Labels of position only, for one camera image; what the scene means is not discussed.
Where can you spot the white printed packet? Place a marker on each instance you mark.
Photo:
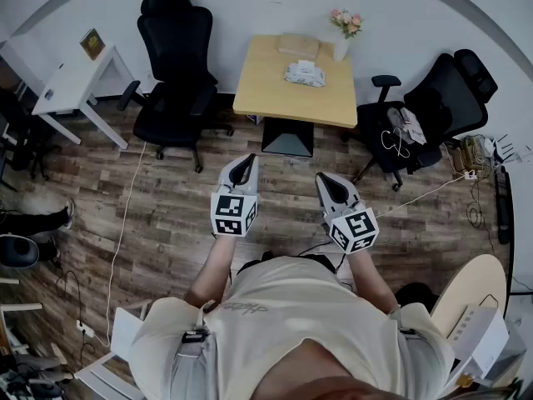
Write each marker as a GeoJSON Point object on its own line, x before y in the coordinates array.
{"type": "Point", "coordinates": [414, 127]}

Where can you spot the brown book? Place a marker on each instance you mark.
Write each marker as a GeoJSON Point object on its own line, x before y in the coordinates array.
{"type": "Point", "coordinates": [91, 44]}

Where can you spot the dark round seat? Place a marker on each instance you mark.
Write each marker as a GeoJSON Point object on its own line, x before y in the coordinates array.
{"type": "Point", "coordinates": [16, 252]}

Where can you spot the small cardboard box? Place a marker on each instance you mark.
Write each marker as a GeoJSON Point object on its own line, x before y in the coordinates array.
{"type": "Point", "coordinates": [470, 154]}

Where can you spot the black mesh office chair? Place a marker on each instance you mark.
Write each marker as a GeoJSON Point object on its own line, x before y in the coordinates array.
{"type": "Point", "coordinates": [441, 102]}

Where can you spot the white router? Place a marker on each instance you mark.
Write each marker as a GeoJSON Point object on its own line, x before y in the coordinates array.
{"type": "Point", "coordinates": [506, 150]}

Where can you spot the black table base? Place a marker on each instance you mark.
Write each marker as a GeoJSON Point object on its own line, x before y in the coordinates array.
{"type": "Point", "coordinates": [287, 138]}

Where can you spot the white desk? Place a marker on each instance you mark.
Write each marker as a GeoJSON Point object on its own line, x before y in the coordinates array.
{"type": "Point", "coordinates": [75, 81]}

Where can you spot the black high-back office chair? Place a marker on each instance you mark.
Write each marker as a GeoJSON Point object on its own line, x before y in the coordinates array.
{"type": "Point", "coordinates": [175, 44]}

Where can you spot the person's right forearm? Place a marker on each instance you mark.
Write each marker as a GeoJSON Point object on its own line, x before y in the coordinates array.
{"type": "Point", "coordinates": [370, 281]}

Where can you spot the pink flower bouquet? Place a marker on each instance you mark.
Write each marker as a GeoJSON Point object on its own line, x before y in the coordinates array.
{"type": "Point", "coordinates": [346, 21]}

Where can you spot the flat beige cardboard box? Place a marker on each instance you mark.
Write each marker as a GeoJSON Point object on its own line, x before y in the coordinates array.
{"type": "Point", "coordinates": [297, 45]}

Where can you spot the black desk chair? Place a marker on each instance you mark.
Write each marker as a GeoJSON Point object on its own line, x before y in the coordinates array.
{"type": "Point", "coordinates": [21, 140]}

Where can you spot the round wooden table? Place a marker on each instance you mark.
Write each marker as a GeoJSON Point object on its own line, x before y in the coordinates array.
{"type": "Point", "coordinates": [470, 281]}

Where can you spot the grey cloth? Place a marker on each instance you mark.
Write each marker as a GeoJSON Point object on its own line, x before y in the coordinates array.
{"type": "Point", "coordinates": [395, 119]}

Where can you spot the white box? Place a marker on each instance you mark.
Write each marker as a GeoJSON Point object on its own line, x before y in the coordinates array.
{"type": "Point", "coordinates": [479, 331]}

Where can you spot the white vase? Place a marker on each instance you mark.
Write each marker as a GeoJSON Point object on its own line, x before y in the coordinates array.
{"type": "Point", "coordinates": [340, 48]}

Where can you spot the light wooden table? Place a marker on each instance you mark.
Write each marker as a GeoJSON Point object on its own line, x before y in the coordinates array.
{"type": "Point", "coordinates": [266, 94]}

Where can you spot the white chair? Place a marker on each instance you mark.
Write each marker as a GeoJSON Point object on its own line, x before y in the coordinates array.
{"type": "Point", "coordinates": [121, 327]}

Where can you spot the white power strip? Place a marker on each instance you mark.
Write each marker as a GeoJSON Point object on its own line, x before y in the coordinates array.
{"type": "Point", "coordinates": [84, 328]}

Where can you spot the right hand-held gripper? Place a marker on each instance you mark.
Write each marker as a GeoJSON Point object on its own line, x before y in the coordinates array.
{"type": "Point", "coordinates": [354, 229]}

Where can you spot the person's left forearm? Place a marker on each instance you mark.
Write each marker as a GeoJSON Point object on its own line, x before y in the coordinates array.
{"type": "Point", "coordinates": [212, 269]}

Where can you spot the white wet wipe pack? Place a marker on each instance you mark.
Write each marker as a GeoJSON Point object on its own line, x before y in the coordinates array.
{"type": "Point", "coordinates": [306, 76]}

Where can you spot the person's cream t-shirt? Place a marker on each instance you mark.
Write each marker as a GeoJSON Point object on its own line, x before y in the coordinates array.
{"type": "Point", "coordinates": [291, 298]}

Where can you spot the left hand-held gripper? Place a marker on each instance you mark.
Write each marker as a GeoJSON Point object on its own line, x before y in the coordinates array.
{"type": "Point", "coordinates": [233, 215]}

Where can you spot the black long bar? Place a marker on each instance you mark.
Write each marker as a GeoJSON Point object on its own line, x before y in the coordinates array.
{"type": "Point", "coordinates": [503, 206]}

